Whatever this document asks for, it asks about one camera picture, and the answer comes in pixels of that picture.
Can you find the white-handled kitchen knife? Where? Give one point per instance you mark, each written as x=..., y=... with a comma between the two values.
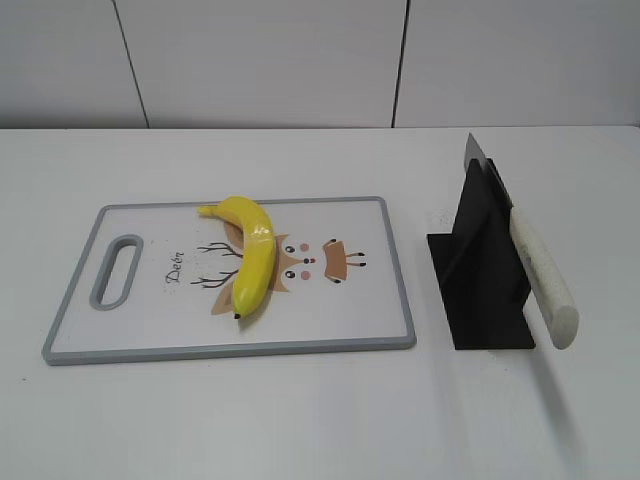
x=552, y=294

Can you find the yellow plastic banana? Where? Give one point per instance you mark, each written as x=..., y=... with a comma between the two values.
x=259, y=250

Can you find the white grey-rimmed cutting board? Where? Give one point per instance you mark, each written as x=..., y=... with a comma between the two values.
x=154, y=282

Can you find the black knife stand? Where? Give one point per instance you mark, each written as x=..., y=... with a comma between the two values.
x=481, y=279

